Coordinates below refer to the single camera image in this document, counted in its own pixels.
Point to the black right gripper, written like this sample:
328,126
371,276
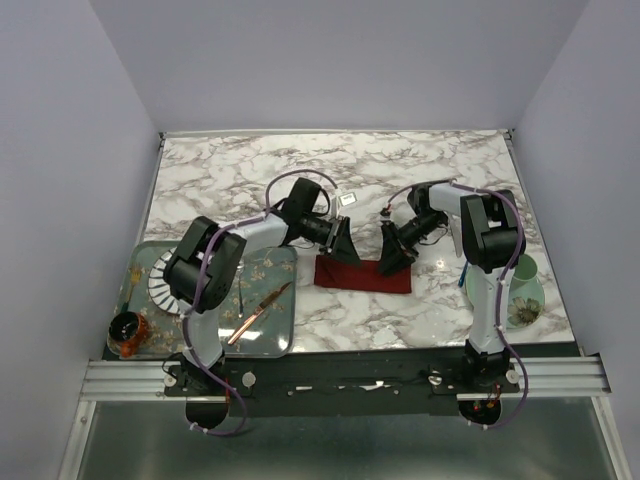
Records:
395,254

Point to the black and orange cup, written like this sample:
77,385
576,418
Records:
128,330

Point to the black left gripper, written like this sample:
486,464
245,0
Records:
343,248

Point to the blue striped white plate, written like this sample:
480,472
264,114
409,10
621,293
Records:
158,290

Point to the silver table knife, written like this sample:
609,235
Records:
456,233

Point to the dark red cloth napkin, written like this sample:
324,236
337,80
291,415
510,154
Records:
364,277

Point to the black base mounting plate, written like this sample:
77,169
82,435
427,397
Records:
350,404

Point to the gold fork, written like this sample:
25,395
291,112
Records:
135,276

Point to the blue handled fork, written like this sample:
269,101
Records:
462,277

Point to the aluminium frame rail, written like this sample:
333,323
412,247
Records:
317,374

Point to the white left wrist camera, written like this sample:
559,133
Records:
339,200

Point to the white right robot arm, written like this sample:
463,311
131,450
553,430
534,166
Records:
491,237

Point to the light green cup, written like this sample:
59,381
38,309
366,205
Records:
525,274

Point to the teal floral serving tray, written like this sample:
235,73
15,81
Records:
271,336

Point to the rose gold knife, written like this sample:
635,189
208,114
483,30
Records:
258,311

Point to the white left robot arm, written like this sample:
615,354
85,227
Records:
202,269

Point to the silver spoon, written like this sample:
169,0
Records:
240,271

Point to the light green plate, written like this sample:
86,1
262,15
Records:
526,301

